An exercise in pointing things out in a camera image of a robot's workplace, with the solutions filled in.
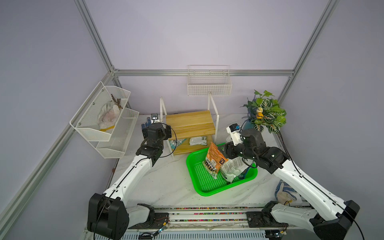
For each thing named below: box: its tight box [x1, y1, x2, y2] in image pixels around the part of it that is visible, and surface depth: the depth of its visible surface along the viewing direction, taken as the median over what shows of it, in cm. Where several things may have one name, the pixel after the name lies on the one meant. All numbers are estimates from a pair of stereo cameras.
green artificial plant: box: [240, 90, 287, 134], surface depth 78 cm
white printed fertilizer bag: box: [220, 156, 253, 183], surface depth 80 cm
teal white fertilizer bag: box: [169, 138, 187, 149], surface depth 95 cm
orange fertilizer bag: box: [202, 141, 228, 180], surface depth 85 cm
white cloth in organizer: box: [97, 100, 121, 129], surface depth 80 cm
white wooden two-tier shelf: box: [160, 91, 219, 158], surface depth 93 cm
